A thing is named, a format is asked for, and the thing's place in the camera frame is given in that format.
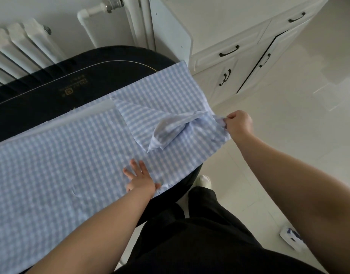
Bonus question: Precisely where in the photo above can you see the person's right hand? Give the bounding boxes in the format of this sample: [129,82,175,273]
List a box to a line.
[222,110,254,143]

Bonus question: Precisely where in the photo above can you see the person's left hand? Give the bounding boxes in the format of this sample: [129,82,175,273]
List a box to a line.
[123,159,162,201]

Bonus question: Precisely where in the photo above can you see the blue white gingham cloth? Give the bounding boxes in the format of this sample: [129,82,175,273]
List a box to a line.
[0,60,232,274]

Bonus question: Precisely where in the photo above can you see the person's left forearm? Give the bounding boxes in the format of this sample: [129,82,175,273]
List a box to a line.
[25,187,156,274]

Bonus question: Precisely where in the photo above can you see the person's right forearm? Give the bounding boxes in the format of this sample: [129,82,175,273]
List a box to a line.
[233,132,350,274]

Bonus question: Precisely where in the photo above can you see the white shoe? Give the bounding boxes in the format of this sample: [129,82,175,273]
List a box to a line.
[197,175,212,190]

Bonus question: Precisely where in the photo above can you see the black trousers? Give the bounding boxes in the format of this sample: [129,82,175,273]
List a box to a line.
[115,186,327,274]

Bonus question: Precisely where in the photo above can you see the white cabinet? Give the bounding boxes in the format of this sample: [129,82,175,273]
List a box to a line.
[149,0,332,108]

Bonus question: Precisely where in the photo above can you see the white and blue slipper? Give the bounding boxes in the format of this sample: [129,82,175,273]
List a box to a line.
[279,223,307,252]

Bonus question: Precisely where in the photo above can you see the white heating pipe with valve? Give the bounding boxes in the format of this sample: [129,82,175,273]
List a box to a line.
[77,0,156,50]

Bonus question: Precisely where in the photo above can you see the white radiator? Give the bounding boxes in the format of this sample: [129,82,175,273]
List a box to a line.
[0,18,68,89]

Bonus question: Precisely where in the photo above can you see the black drawer handle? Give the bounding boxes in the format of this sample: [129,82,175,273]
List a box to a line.
[219,45,240,57]
[288,12,306,23]

